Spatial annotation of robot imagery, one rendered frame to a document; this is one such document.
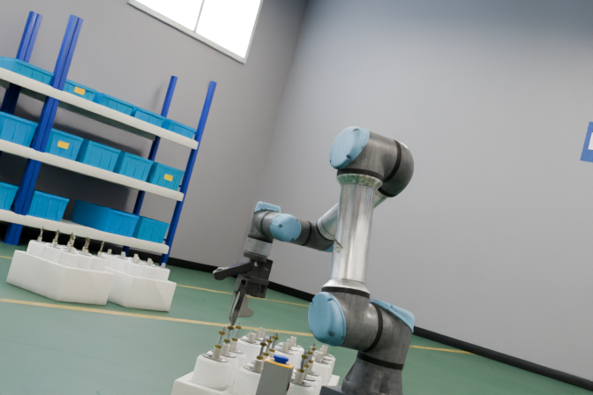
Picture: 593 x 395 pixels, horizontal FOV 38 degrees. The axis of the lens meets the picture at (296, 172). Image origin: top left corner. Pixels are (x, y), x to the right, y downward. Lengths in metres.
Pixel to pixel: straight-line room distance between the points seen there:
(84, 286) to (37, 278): 0.25
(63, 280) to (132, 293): 0.58
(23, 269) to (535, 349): 5.36
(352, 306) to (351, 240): 0.16
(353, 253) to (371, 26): 8.32
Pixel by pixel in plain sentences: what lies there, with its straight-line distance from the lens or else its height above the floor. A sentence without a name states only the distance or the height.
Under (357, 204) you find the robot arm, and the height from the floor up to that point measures 0.74.
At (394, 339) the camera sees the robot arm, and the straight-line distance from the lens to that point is 2.08.
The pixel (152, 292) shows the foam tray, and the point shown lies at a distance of 5.20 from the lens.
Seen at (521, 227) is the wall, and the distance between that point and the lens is 8.85.
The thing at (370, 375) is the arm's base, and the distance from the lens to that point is 2.09.
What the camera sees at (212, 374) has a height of 0.22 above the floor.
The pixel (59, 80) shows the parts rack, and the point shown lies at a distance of 7.32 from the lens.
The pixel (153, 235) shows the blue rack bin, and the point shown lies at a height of 0.32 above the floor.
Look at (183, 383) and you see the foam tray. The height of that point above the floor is 0.18.
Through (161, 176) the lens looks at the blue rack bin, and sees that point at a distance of 8.26.
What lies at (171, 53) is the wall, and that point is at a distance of 9.18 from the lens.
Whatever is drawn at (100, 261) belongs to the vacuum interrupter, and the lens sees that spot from 4.86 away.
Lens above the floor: 0.62
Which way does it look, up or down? 4 degrees up
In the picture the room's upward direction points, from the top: 15 degrees clockwise
